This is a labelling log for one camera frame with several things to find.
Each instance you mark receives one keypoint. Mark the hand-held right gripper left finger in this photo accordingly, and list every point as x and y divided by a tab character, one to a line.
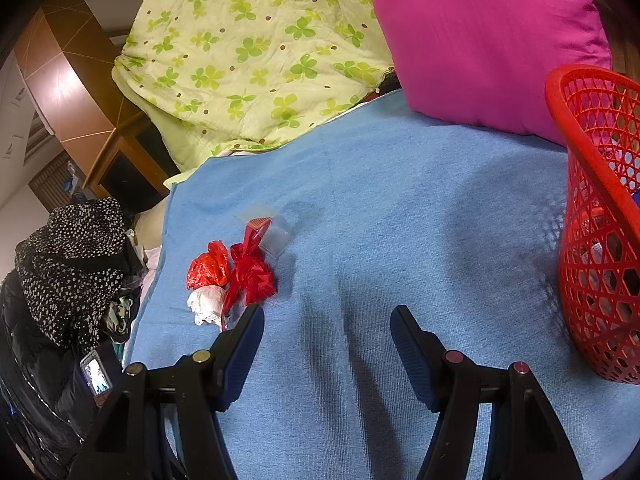
242	360

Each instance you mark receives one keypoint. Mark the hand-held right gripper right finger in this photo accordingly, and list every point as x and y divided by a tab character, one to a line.
410	360

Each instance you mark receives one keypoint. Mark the white tissue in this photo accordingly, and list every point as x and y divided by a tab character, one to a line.
207	305

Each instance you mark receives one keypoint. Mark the dark red plastic bag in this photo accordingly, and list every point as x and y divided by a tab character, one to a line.
250	275

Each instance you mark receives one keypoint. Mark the bright red plastic bag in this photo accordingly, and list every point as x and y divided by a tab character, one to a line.
207	270

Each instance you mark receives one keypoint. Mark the clear plastic wrapper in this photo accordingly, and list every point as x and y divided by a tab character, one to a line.
277	240

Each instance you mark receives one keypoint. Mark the red plastic mesh basket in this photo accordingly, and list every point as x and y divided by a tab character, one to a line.
585	260

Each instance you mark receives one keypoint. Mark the black puffer jacket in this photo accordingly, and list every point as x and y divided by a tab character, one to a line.
35	385

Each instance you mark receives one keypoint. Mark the black white dotted garment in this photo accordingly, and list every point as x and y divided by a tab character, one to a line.
70	270

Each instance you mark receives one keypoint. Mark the blue blanket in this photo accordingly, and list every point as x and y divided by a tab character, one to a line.
375	235

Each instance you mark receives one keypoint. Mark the cream mattress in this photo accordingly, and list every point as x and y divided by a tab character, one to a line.
150	230

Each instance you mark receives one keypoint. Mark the brown lattice door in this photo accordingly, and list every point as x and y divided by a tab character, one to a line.
50	180

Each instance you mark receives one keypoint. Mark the wooden cabinet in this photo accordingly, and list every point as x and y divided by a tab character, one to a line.
65	85
130	160

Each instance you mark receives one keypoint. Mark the green clover print quilt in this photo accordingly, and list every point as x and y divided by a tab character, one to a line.
240	60

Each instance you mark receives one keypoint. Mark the magenta pillow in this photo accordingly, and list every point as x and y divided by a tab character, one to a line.
475	35

